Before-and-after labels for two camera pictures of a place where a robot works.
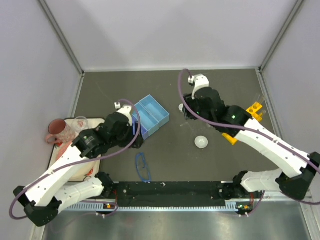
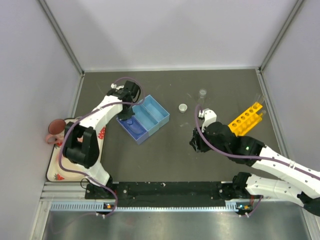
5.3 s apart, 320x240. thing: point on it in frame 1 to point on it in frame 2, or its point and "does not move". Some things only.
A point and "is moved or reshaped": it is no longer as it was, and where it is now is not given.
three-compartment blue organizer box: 152,116 does not move
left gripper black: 131,137 to 123,116
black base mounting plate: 173,193 does not move
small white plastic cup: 180,107 does not move
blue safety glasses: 142,168 is moved or reshaped
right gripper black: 190,102 to 197,142
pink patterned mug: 60,132 does not move
